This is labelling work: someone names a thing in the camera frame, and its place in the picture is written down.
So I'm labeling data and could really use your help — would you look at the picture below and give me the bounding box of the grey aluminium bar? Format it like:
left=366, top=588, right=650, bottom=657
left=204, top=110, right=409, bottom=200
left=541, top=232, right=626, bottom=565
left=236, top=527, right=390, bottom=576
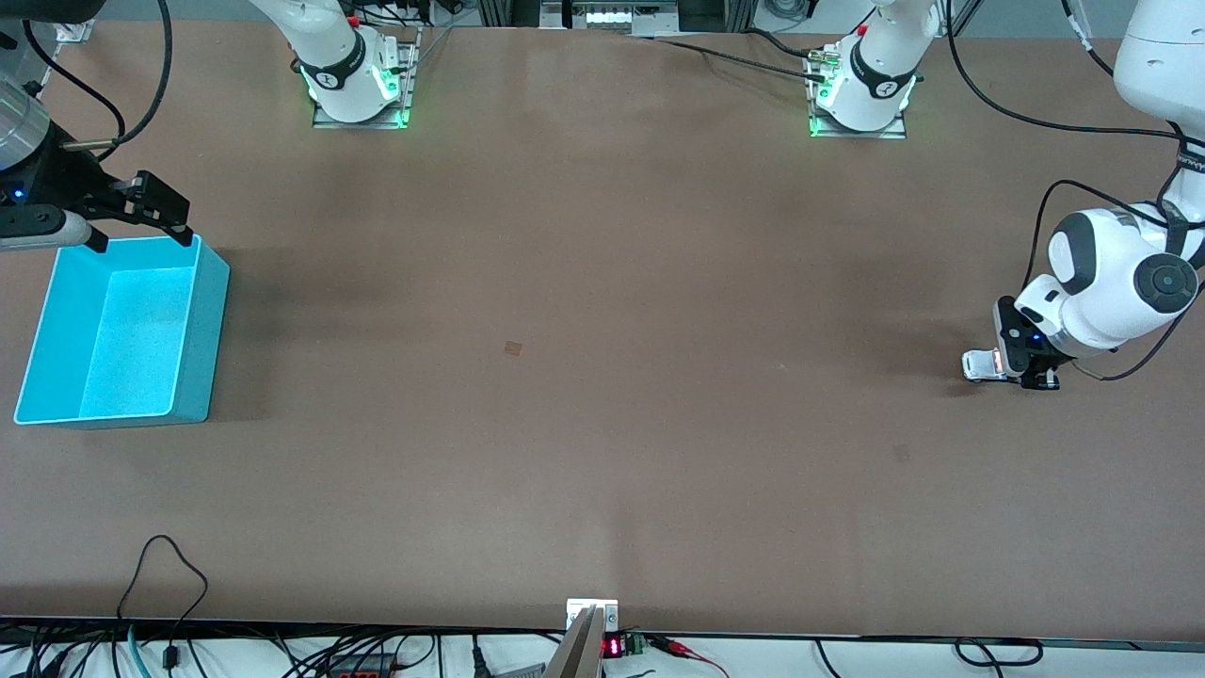
left=544, top=607, right=605, bottom=678

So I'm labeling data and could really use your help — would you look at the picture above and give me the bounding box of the white mounting plate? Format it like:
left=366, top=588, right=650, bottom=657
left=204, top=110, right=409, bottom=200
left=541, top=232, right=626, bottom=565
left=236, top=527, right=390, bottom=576
left=566, top=599, right=619, bottom=632

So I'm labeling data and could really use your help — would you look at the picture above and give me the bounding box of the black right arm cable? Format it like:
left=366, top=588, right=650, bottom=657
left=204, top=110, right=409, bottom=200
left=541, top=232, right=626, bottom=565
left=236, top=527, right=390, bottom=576
left=108, top=0, right=175, bottom=153
left=21, top=19, right=128, bottom=153

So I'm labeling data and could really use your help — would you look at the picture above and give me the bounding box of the turquoise plastic bin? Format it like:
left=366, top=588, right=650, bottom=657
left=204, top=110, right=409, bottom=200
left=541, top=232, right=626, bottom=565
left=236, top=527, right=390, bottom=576
left=13, top=234, right=232, bottom=431

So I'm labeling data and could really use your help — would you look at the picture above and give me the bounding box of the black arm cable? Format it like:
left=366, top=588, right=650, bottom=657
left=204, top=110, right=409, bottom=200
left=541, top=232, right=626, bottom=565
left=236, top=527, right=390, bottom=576
left=941, top=0, right=1205, bottom=382
left=108, top=0, right=175, bottom=153
left=21, top=19, right=128, bottom=153

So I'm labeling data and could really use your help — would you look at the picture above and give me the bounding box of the red clip lead wire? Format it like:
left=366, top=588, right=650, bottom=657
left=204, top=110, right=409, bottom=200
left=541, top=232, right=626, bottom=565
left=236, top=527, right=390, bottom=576
left=648, top=636, right=731, bottom=678

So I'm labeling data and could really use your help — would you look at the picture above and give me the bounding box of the thin black looped cable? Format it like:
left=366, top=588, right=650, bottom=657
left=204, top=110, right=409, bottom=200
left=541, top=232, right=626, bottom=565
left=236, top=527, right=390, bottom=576
left=117, top=535, right=209, bottom=671

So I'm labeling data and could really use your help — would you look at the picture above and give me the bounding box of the long black base cable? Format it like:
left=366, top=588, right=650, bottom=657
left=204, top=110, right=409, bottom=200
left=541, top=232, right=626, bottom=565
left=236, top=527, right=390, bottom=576
left=650, top=28, right=834, bottom=86

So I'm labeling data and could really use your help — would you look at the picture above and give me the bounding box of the black coiled cable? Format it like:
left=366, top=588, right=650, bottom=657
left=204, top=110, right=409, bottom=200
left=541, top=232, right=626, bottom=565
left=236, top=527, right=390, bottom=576
left=953, top=638, right=1044, bottom=670

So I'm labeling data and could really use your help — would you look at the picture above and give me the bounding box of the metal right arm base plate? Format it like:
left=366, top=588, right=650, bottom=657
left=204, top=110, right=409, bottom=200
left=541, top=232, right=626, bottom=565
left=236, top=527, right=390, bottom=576
left=313, top=26, right=420, bottom=130

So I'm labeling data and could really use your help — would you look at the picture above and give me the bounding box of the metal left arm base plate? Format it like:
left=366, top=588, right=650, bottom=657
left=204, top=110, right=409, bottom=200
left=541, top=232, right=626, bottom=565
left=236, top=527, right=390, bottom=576
left=808, top=47, right=909, bottom=140

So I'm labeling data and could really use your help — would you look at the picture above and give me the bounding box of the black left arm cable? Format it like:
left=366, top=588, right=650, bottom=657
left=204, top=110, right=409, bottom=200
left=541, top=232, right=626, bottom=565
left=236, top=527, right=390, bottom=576
left=941, top=0, right=1205, bottom=382

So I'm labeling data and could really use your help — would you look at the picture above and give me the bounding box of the lit silver control box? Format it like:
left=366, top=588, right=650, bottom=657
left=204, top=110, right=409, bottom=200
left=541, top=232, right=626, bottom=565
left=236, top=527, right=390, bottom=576
left=539, top=0, right=681, bottom=37

